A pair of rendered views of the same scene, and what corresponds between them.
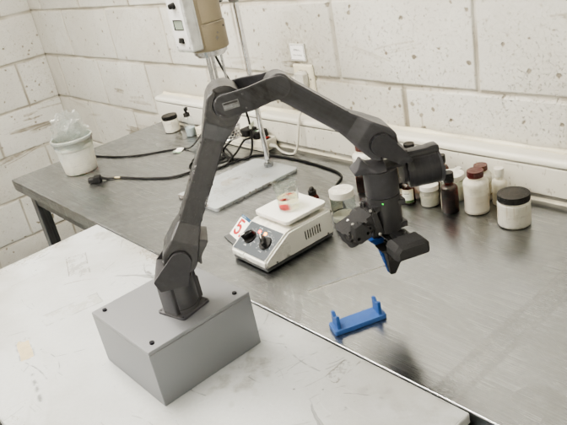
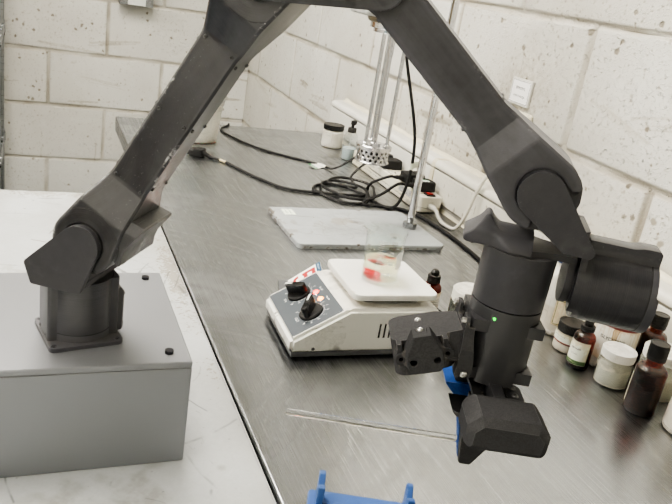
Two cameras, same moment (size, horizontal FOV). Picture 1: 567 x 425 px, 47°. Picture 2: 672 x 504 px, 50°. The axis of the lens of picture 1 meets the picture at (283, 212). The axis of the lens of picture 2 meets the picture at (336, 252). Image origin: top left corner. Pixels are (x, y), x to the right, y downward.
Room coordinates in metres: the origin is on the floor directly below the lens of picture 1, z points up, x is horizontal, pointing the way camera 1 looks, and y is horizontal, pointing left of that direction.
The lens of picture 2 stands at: (0.43, -0.14, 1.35)
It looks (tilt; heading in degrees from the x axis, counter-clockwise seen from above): 20 degrees down; 12
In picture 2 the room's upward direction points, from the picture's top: 10 degrees clockwise
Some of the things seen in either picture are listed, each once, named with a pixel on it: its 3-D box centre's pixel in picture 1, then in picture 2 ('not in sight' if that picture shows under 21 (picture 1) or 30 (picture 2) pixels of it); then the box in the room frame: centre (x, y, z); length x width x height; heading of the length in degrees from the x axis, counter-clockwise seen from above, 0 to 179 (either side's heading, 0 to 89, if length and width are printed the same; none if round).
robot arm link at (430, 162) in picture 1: (402, 155); (580, 244); (0.99, -0.21, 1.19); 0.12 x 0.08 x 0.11; 94
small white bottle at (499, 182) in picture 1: (499, 185); not in sight; (1.31, -0.49, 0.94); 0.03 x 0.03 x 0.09
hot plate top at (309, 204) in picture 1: (290, 207); (380, 279); (1.33, -0.02, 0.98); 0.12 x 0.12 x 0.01; 35
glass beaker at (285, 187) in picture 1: (285, 193); (381, 253); (1.32, -0.01, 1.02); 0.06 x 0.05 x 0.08; 103
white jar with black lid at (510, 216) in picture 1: (514, 207); not in sight; (1.21, -0.48, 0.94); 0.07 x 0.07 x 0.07
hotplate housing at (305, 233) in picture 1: (284, 228); (357, 308); (1.32, 0.00, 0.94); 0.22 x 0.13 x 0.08; 125
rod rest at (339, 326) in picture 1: (356, 314); (363, 501); (0.97, -0.09, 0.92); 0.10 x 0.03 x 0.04; 104
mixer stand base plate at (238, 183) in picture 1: (238, 182); (354, 227); (1.75, 0.11, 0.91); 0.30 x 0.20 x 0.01; 127
